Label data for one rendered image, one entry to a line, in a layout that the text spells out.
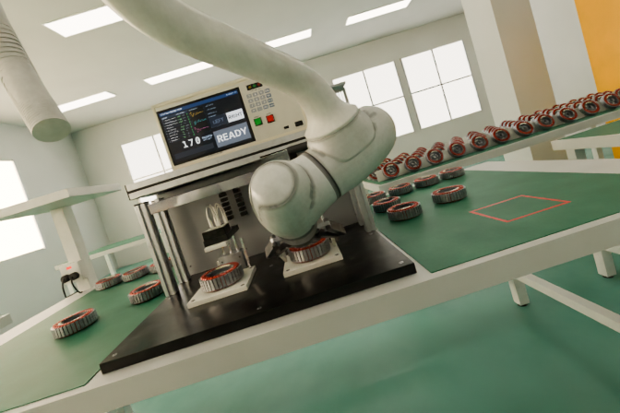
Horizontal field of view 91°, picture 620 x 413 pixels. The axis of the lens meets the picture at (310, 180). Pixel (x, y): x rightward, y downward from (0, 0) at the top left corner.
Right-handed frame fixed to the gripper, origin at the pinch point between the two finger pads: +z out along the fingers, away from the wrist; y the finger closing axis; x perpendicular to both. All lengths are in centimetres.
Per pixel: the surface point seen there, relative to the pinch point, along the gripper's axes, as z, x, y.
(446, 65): 484, -443, -405
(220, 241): -0.1, -9.3, 22.9
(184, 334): -16.4, 13.2, 27.1
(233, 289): -5.2, 5.4, 19.8
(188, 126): -10, -43, 24
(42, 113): 24, -109, 108
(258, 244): 22.0, -12.1, 17.5
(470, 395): 65, 55, -40
